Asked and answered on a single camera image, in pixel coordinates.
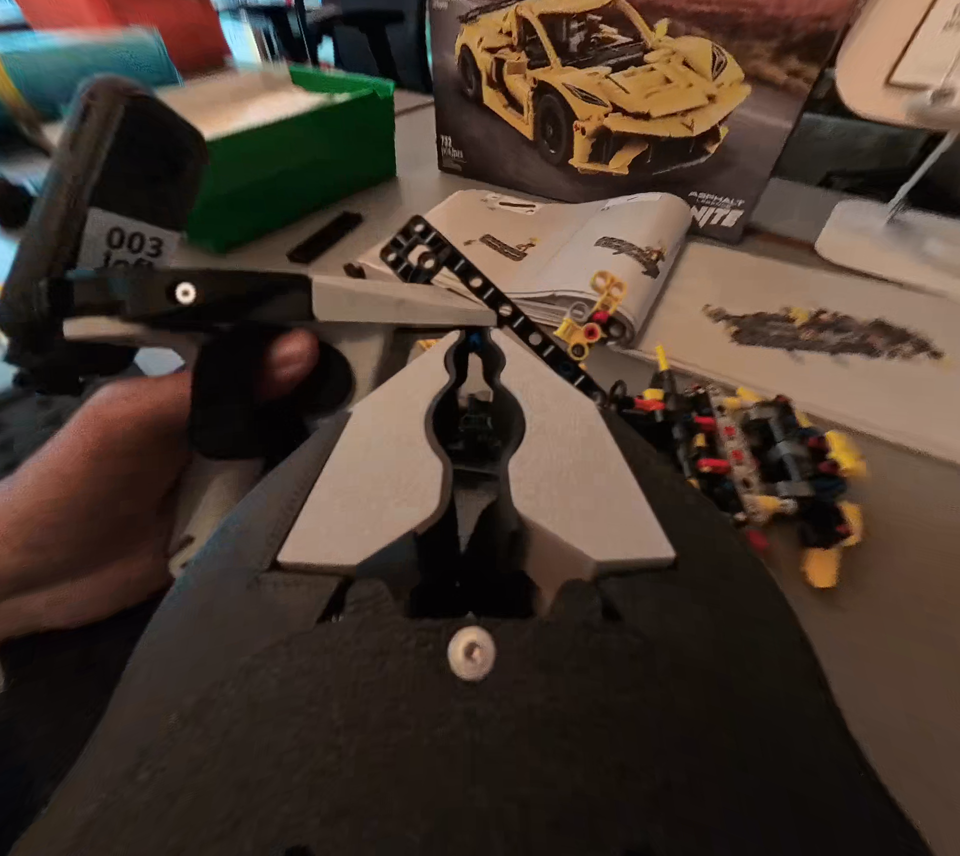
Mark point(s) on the black lego frame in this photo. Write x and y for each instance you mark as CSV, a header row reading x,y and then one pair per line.
x,y
525,325

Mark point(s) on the small yellow lego assembly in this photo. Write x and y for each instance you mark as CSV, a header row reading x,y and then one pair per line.
x,y
577,338

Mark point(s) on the wooden white document stand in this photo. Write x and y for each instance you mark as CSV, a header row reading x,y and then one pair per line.
x,y
885,248

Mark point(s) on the blue lego pin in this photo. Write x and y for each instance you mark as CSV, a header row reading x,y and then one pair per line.
x,y
474,342

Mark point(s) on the black lego beam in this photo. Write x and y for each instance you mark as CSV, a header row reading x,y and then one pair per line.
x,y
324,237

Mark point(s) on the white paper sheet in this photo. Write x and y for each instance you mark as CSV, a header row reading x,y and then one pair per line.
x,y
247,106

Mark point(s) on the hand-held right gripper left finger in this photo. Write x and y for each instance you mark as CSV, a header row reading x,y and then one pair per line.
x,y
360,496

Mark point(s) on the green plastic bin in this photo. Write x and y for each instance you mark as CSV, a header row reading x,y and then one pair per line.
x,y
292,173

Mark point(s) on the teal rolled mat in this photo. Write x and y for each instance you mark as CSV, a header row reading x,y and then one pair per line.
x,y
75,68

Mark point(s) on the partly built lego chassis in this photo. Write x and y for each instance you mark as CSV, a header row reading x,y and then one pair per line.
x,y
750,466

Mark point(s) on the printed instruction sheet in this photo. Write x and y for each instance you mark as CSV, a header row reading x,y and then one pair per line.
x,y
937,38

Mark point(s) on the open instruction booklet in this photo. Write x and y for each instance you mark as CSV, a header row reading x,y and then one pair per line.
x,y
570,233

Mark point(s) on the person's left hand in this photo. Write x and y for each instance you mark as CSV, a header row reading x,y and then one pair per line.
x,y
75,496

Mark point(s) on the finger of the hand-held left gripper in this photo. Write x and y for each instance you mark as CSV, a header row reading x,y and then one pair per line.
x,y
390,305

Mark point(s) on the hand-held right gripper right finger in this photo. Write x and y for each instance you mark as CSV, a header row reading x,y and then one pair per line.
x,y
592,496

